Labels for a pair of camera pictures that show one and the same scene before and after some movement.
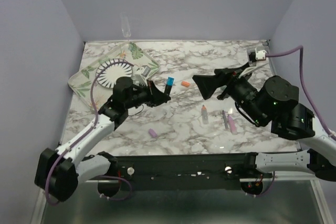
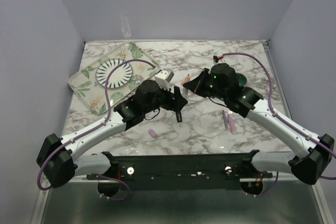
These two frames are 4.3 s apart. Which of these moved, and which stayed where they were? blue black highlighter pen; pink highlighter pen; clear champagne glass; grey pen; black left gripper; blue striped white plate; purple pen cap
Moved: black left gripper; blue black highlighter pen
Stayed: purple pen cap; clear champagne glass; pink highlighter pen; blue striped white plate; grey pen
